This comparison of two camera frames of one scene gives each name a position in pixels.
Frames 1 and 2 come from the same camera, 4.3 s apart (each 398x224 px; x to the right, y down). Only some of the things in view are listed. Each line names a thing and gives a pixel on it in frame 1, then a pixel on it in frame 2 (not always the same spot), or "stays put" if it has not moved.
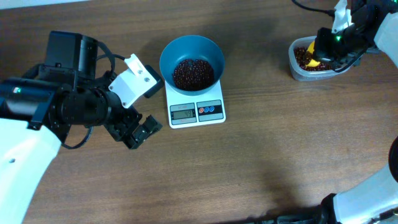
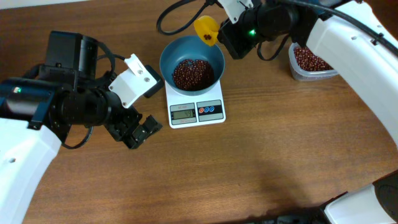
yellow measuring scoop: (313, 63) → (207, 28)
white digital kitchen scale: (185, 111) stays put
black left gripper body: (125, 125) stays put
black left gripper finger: (135, 139) stays put
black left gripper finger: (149, 126) stays put
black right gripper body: (325, 47) → (230, 38)
